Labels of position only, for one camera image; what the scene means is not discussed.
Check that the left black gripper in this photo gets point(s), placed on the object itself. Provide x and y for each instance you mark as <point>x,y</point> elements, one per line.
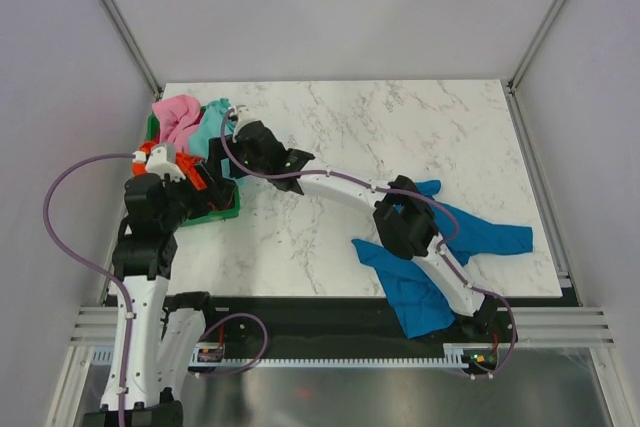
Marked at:
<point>215,196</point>

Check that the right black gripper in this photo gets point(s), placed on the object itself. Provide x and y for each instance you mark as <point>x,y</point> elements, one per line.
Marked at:
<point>216,151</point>

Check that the teal t shirt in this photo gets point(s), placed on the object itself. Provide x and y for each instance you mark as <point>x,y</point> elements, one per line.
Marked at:
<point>209,126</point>

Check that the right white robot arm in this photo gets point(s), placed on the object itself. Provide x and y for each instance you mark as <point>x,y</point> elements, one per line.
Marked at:
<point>404,218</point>

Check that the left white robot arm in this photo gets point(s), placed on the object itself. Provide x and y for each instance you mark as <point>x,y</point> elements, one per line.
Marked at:
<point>155,336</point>

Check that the orange t shirt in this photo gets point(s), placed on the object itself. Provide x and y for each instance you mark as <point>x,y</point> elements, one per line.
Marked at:
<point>186,162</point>

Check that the pink t shirt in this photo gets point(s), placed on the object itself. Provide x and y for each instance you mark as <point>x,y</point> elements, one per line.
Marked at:
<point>178,119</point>

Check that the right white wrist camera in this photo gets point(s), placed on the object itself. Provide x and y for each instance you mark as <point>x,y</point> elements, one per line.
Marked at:
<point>241,116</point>

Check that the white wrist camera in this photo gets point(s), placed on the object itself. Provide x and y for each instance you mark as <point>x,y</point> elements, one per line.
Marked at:
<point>241,116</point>
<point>162,162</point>

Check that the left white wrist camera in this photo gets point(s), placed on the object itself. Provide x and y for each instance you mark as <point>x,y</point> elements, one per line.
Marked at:
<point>162,162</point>

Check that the aluminium front rail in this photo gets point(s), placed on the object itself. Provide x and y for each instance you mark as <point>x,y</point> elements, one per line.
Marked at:
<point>536,326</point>

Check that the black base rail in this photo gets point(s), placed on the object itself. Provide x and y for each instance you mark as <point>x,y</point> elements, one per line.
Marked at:
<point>310,329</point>

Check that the left aluminium frame post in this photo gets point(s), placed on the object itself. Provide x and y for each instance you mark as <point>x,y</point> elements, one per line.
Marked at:
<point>127,37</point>

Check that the aluminium frame post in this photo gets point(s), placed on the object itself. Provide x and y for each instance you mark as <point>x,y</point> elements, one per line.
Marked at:
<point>541,33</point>
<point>127,37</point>

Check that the right aluminium frame post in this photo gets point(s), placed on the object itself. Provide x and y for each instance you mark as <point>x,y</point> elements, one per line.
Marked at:
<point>541,33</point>

